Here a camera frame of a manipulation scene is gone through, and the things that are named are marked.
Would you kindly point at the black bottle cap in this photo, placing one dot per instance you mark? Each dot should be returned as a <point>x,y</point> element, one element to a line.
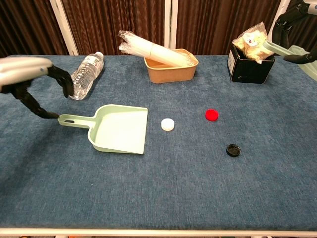
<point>233,150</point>

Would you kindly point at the mint green hand broom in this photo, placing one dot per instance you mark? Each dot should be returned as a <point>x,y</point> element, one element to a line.
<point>277,48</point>

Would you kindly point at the black cardboard box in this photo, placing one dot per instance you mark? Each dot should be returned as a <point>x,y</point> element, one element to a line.
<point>250,70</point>

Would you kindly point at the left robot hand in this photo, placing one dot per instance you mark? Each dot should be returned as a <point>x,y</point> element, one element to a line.
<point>22,70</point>

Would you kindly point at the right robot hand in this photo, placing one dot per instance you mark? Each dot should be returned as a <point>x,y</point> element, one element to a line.
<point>281,27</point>

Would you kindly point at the mint green dustpan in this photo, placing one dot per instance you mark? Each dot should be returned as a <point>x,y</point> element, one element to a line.
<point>119,129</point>

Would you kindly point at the blue table mat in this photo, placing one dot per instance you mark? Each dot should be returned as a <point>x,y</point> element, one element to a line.
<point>173,186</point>

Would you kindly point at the clear plastic cup stack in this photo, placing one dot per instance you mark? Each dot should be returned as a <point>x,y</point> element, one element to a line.
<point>158,53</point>

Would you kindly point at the white bottle cap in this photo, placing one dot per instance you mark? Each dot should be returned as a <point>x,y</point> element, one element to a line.
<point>168,124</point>

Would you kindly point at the tan paper bowl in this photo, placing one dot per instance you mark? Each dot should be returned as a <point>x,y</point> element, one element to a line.
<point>171,74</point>

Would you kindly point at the yellow snack bag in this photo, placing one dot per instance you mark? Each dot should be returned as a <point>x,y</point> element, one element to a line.
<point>252,44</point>

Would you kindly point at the red bottle cap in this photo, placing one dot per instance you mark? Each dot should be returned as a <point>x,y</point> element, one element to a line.
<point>212,115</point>

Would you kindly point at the clear plastic water bottle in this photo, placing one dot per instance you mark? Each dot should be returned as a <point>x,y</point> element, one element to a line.
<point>86,72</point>

